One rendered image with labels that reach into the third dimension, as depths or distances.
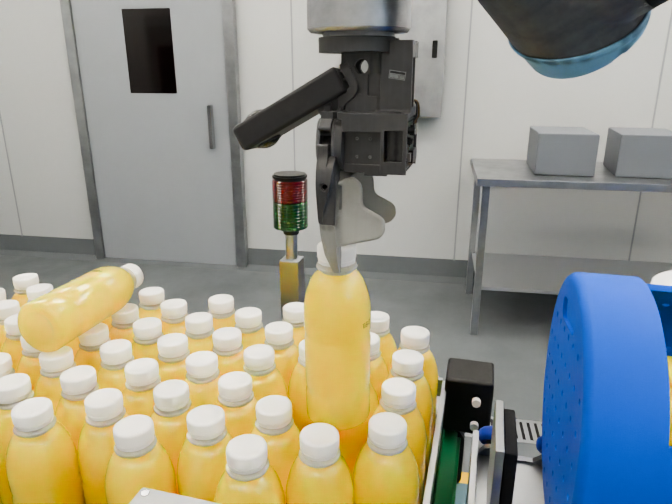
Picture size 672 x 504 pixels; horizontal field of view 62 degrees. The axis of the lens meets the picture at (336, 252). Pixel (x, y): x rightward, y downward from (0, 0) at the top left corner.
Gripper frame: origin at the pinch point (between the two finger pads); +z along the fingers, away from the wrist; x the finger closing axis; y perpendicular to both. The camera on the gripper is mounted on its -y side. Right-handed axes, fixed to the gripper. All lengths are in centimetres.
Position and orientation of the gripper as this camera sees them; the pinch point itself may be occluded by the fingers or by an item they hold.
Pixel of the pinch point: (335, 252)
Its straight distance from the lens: 55.6
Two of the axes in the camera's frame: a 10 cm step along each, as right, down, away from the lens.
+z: 0.0, 9.5, 3.1
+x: 2.6, -3.0, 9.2
